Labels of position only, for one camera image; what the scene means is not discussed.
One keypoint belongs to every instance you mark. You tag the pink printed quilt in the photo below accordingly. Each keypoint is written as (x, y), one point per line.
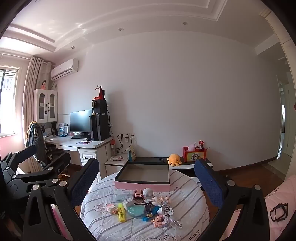
(277, 229)

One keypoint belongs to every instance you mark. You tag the yellow octopus plush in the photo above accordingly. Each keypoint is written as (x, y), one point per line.
(175, 160)

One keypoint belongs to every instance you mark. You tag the small pink doll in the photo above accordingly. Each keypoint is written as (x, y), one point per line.
(43, 84)

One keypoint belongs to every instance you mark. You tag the pink block toy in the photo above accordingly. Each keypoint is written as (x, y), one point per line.
(159, 222)

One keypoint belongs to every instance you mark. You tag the blue box on desk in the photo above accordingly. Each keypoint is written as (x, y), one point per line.
(62, 129)

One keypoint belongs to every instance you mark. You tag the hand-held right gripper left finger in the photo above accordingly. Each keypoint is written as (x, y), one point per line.
(84, 183)

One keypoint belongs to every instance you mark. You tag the pale wipes packet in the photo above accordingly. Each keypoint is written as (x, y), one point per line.
(121, 195)

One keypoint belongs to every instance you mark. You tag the dark printed jacket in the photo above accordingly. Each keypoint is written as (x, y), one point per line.
(34, 139)

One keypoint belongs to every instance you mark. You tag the white nightstand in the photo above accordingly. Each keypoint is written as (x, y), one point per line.
(115, 164)

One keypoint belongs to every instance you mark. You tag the red card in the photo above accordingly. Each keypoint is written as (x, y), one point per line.
(200, 144)

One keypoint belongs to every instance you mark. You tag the blue and gold slim box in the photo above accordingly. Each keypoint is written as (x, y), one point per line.
(149, 211)

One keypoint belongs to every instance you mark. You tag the black hair clip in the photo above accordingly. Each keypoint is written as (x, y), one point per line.
(148, 204)

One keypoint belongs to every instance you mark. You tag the clear small bottle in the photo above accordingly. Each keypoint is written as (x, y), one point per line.
(175, 223)

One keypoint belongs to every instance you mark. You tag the white wall sockets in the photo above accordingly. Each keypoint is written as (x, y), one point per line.
(127, 135)

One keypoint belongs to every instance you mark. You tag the window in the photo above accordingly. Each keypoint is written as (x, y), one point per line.
(8, 99)

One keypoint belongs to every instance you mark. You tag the black computer tower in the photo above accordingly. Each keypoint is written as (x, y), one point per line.
(99, 127)

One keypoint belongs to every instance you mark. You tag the white air conditioner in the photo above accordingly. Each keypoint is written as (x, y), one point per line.
(64, 69)

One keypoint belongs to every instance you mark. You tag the pink pig doll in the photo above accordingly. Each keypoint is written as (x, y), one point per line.
(157, 200)

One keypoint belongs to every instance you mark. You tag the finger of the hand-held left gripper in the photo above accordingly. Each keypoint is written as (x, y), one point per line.
(57, 160)
(29, 150)

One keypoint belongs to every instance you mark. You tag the white glass-door cabinet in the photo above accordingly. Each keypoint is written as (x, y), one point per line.
(45, 105)

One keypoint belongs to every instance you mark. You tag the black computer monitor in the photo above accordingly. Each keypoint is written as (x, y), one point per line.
(81, 121)

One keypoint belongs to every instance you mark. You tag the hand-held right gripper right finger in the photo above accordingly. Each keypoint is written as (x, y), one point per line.
(208, 185)

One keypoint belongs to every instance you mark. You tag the orange capped bottle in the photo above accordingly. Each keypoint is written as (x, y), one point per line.
(113, 148)

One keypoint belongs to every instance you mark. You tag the black office chair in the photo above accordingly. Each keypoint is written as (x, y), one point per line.
(52, 160)

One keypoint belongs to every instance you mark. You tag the black keyboard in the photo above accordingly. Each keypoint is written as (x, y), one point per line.
(79, 137)

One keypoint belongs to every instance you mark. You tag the white doorway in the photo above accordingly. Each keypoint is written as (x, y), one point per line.
(286, 115)

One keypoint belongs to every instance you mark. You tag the red triangular box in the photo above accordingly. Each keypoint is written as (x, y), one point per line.
(100, 93)

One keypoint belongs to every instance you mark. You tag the pink plush toy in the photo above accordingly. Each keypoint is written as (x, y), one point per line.
(192, 147)

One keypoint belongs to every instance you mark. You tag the yellow highlighter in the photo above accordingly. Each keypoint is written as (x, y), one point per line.
(121, 212)

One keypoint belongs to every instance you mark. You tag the red printed storage crate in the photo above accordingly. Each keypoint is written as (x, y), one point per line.
(194, 157)

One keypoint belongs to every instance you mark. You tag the white desk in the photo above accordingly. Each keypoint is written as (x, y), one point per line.
(67, 141)

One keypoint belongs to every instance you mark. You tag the small pink toy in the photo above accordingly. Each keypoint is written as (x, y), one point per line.
(111, 208)

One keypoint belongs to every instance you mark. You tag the white charger plug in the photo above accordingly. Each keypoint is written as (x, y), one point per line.
(127, 204)

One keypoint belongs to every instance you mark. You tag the blue highlighter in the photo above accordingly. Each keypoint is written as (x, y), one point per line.
(157, 209)

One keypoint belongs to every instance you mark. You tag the pink storage box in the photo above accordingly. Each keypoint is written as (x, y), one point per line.
(143, 186)

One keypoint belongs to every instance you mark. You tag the black and white low cabinet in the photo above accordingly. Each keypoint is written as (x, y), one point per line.
(150, 160)

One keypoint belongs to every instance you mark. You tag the teal round case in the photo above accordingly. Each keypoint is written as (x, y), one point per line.
(136, 211)

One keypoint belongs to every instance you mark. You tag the rose gold cup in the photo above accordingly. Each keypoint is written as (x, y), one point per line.
(138, 197)

